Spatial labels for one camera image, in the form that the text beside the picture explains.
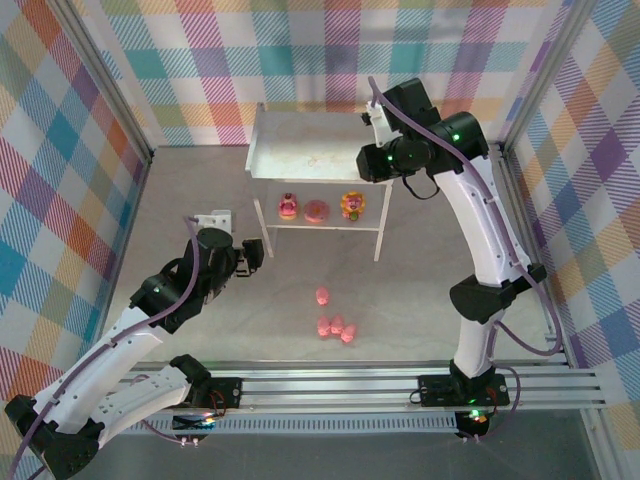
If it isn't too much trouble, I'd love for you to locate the electronics board with lights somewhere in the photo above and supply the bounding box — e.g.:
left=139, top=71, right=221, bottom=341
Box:
left=455, top=407, right=490, bottom=439
left=171, top=410, right=220, bottom=435

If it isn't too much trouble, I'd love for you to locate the black cable loop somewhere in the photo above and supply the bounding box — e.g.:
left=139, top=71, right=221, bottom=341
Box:
left=401, top=169, right=440, bottom=201

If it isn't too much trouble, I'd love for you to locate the aluminium frame post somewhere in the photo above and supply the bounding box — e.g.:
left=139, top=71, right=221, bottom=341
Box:
left=47, top=0, right=155, bottom=161
left=501, top=0, right=596, bottom=154

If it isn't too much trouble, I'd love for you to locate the wide aluminium base rail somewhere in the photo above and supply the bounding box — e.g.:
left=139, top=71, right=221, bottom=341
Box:
left=112, top=360, right=617, bottom=414

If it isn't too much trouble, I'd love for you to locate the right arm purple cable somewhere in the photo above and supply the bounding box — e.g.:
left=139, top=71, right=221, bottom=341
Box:
left=368, top=75, right=564, bottom=357

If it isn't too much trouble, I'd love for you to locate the pink donut toy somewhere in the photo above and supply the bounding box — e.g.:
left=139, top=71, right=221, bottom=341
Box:
left=303, top=199, right=331, bottom=224

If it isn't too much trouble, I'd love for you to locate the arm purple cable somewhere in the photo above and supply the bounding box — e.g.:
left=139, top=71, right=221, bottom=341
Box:
left=368, top=75, right=564, bottom=357
left=7, top=214, right=199, bottom=480

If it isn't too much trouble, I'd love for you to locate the pink pig sunflower toy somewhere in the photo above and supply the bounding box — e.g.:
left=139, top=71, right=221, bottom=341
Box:
left=340, top=191, right=368, bottom=222

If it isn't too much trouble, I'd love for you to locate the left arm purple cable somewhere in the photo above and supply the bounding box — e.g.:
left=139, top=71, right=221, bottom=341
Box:
left=7, top=214, right=199, bottom=480

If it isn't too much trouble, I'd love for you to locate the white two-tier shelf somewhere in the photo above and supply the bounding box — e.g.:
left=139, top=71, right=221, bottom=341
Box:
left=244, top=102, right=396, bottom=262

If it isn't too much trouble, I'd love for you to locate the checkered backdrop cloth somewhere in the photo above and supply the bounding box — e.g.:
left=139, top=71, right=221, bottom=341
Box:
left=507, top=0, right=640, bottom=431
left=0, top=0, right=151, bottom=401
left=64, top=0, right=586, bottom=149

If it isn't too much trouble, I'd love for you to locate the white slotted cable duct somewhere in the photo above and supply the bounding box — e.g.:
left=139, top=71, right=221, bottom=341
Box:
left=122, top=416, right=464, bottom=437

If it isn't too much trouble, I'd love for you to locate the aluminium frame rail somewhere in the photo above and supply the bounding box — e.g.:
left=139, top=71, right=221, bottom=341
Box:
left=102, top=149, right=156, bottom=326
left=492, top=142, right=574, bottom=369

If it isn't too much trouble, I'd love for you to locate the pink bear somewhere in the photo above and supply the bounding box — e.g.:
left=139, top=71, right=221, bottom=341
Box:
left=277, top=192, right=300, bottom=221

